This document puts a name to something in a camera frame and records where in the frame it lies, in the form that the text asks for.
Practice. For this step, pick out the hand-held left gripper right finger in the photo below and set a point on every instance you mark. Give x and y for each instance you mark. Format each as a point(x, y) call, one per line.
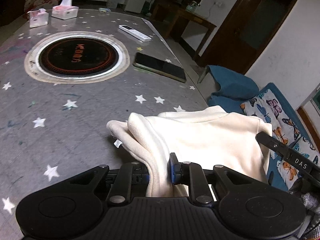
point(172, 171)

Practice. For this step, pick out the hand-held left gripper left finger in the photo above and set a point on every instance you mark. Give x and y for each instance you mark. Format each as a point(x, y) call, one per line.
point(137, 177)

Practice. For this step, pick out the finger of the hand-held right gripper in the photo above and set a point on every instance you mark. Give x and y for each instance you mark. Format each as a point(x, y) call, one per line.
point(268, 141)

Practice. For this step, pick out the cream fleece garment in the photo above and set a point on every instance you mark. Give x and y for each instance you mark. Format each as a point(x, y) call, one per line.
point(212, 140)

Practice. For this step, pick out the person's right hand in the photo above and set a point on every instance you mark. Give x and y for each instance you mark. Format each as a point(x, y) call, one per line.
point(308, 200)

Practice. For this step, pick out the butterfly print pillow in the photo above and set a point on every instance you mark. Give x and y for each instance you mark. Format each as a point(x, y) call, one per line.
point(275, 115)

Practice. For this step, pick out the blue sofa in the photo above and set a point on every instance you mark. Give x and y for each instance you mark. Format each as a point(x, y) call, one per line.
point(232, 85)

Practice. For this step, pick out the dark smartphone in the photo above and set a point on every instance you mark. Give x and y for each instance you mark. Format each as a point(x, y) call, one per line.
point(160, 66)

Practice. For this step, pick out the brown glazed wooden door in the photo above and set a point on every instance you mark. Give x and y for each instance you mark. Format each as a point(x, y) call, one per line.
point(250, 25)

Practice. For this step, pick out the round black induction cooker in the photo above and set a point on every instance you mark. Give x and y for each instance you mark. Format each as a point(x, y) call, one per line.
point(75, 55)

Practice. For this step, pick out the white remote control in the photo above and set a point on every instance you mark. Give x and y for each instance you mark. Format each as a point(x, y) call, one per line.
point(135, 33)

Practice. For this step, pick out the brown wooden side table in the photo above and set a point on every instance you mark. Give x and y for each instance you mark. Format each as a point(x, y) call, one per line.
point(190, 17)

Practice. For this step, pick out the glass jar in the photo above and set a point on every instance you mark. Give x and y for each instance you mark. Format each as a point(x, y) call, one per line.
point(192, 5)

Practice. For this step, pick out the small greenish packet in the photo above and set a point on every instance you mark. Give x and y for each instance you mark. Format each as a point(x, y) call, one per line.
point(105, 9)

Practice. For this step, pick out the white pink tissue box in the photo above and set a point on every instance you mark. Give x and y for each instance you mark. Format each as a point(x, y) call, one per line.
point(65, 11)

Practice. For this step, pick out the small pink tissue pack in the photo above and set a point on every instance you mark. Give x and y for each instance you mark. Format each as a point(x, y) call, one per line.
point(38, 19)

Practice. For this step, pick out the pink printed cushion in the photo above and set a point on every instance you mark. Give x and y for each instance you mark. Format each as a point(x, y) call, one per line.
point(40, 0)

